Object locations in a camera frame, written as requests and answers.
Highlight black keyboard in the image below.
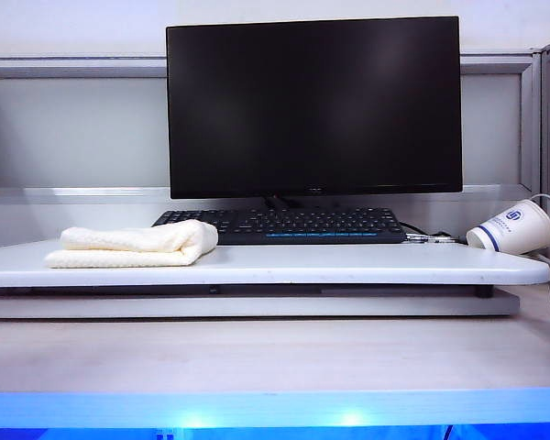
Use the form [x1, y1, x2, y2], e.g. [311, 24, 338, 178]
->
[150, 208, 409, 246]

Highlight black computer monitor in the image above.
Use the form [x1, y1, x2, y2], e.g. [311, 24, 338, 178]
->
[165, 16, 464, 212]

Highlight silver cable connector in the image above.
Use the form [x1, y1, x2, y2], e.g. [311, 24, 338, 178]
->
[405, 232, 468, 244]

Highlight white paper cup blue logo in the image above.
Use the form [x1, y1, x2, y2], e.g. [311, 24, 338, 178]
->
[466, 198, 550, 255]

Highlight white desk riser platform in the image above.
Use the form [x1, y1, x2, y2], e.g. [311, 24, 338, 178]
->
[0, 236, 550, 289]

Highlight white cable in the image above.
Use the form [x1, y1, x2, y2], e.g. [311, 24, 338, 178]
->
[526, 192, 550, 276]

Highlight grey desk riser base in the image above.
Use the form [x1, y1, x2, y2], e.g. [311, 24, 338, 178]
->
[0, 292, 522, 320]

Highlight black tangled cables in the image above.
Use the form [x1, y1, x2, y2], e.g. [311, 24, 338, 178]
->
[399, 222, 468, 242]

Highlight cream cloth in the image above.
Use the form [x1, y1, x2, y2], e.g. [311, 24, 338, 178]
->
[43, 218, 220, 270]

